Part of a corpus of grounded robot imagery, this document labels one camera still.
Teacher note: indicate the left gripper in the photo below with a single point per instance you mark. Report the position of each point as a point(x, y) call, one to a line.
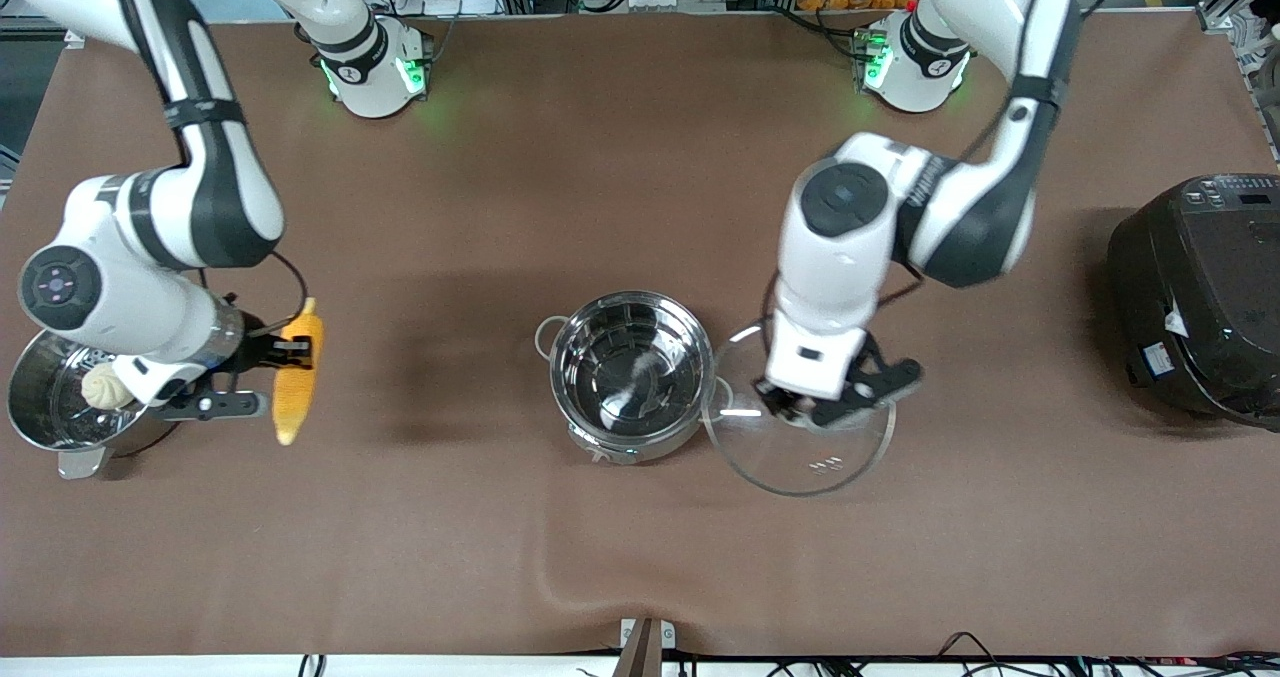
point(778, 400)

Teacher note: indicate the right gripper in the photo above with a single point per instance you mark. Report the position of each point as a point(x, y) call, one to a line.
point(254, 353)

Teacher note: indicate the yellow corn cob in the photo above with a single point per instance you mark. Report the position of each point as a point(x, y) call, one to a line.
point(297, 397)

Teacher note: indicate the glass pot lid with knob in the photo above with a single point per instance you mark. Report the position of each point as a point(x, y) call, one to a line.
point(800, 462)

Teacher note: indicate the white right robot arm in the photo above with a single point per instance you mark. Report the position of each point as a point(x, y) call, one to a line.
point(225, 192)

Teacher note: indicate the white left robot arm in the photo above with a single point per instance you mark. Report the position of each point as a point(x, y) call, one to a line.
point(965, 217)

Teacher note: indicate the steel cooking pot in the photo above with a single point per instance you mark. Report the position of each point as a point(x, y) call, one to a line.
point(630, 367)

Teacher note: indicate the white steamed bun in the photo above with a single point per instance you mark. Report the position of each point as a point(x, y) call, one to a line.
point(103, 389)

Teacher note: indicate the brown table mat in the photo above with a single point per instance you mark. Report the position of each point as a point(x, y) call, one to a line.
point(560, 207)

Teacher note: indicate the black rice cooker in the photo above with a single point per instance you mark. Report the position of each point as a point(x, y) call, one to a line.
point(1200, 297)

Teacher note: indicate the grey metal table bracket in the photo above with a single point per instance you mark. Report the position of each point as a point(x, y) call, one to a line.
point(647, 637)

